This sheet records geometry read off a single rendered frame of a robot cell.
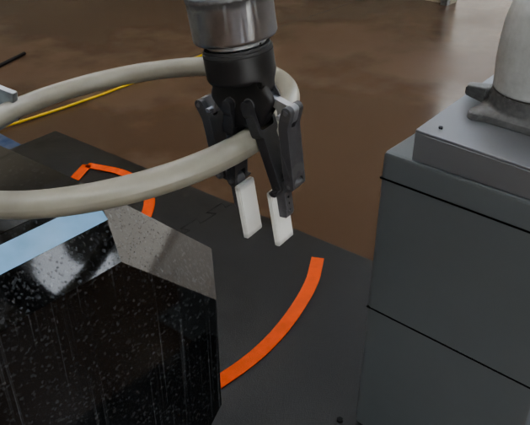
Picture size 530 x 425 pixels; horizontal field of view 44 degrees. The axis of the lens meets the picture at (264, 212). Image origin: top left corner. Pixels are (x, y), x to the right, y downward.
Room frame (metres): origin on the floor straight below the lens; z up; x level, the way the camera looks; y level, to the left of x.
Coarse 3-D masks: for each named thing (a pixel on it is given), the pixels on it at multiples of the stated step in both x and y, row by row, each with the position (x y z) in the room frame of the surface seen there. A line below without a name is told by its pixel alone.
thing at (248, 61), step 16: (256, 48) 0.65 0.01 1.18; (272, 48) 0.67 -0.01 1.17; (208, 64) 0.65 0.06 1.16; (224, 64) 0.64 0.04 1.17; (240, 64) 0.64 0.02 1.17; (256, 64) 0.64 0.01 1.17; (272, 64) 0.66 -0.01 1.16; (208, 80) 0.66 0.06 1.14; (224, 80) 0.64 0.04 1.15; (240, 80) 0.64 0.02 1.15; (256, 80) 0.64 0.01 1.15; (272, 80) 0.65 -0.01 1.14; (224, 96) 0.67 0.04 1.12; (240, 96) 0.66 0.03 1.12; (256, 96) 0.65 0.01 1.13; (272, 96) 0.64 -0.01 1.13; (240, 112) 0.66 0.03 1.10; (256, 112) 0.65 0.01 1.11; (272, 112) 0.66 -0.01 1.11
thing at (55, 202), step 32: (160, 64) 1.02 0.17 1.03; (192, 64) 1.01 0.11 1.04; (32, 96) 0.95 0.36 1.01; (64, 96) 0.98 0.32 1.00; (288, 96) 0.76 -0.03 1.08; (192, 160) 0.60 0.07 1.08; (224, 160) 0.62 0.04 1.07; (0, 192) 0.59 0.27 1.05; (32, 192) 0.58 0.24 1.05; (64, 192) 0.57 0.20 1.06; (96, 192) 0.57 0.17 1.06; (128, 192) 0.57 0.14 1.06; (160, 192) 0.58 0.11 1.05
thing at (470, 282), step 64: (384, 192) 1.17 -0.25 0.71; (448, 192) 1.08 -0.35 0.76; (384, 256) 1.16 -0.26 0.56; (448, 256) 1.07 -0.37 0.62; (512, 256) 0.99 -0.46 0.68; (384, 320) 1.15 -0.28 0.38; (448, 320) 1.05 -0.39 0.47; (512, 320) 0.97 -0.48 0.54; (384, 384) 1.14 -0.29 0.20; (448, 384) 1.04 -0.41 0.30; (512, 384) 0.95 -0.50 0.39
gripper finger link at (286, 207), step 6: (282, 180) 0.64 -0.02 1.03; (300, 180) 0.64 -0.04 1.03; (282, 186) 0.64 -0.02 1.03; (282, 192) 0.64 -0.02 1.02; (288, 192) 0.64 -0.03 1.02; (276, 198) 0.64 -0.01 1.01; (282, 198) 0.64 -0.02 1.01; (288, 198) 0.64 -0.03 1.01; (282, 204) 0.64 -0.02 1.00; (288, 204) 0.64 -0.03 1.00; (282, 210) 0.64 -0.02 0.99; (288, 210) 0.64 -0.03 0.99; (282, 216) 0.64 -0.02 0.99; (288, 216) 0.64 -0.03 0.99
